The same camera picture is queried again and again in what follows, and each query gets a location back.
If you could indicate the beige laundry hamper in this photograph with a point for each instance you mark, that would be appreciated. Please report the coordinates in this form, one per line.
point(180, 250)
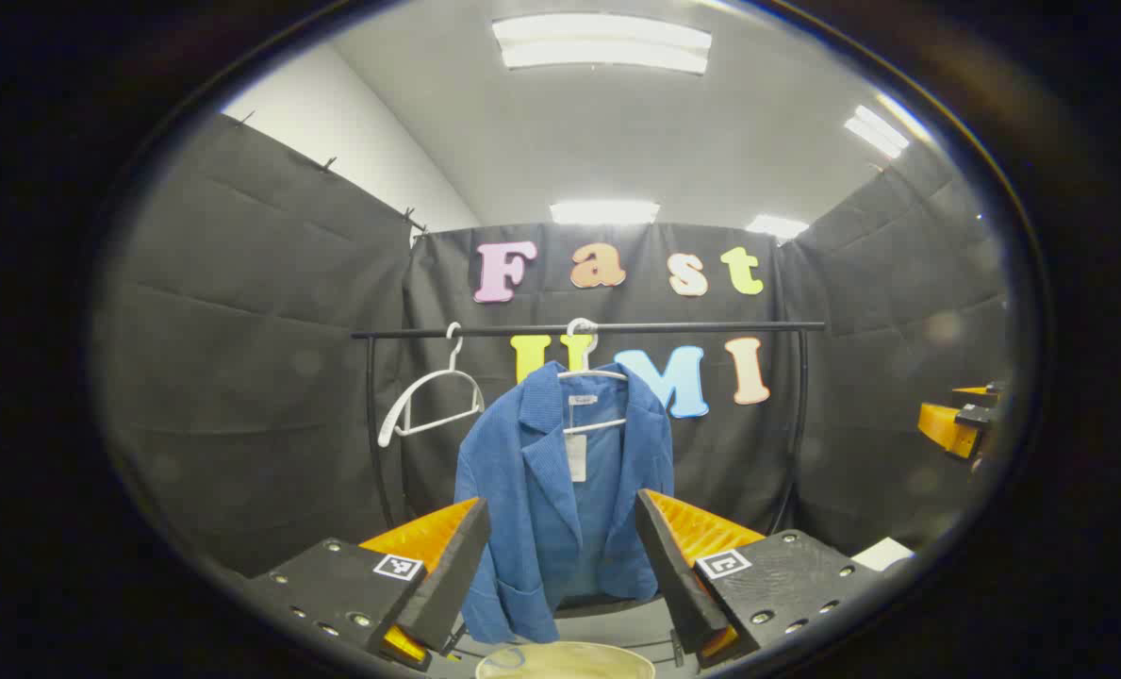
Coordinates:
point(560, 660)

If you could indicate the ceiling light panel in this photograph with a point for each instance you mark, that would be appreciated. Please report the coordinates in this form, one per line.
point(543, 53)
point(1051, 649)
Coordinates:
point(602, 42)
point(777, 226)
point(876, 130)
point(604, 212)

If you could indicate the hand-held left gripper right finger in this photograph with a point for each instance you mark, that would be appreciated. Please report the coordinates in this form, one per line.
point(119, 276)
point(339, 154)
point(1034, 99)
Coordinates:
point(678, 575)

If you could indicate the black clothes rack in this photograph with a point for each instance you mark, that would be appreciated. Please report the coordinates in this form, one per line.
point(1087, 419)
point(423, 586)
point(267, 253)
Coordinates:
point(711, 327)

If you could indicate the white clothes hanger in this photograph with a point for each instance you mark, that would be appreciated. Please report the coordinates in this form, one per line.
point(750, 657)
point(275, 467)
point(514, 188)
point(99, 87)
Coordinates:
point(387, 426)
point(598, 374)

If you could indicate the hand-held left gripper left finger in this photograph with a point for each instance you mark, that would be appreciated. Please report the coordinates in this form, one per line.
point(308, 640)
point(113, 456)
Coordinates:
point(452, 575)

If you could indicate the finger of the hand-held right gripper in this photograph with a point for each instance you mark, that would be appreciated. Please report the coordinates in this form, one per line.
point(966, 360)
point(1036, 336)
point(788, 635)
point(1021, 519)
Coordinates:
point(942, 426)

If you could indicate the black backdrop cloth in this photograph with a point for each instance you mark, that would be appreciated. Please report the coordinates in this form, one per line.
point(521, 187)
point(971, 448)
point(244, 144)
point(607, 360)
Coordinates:
point(239, 377)

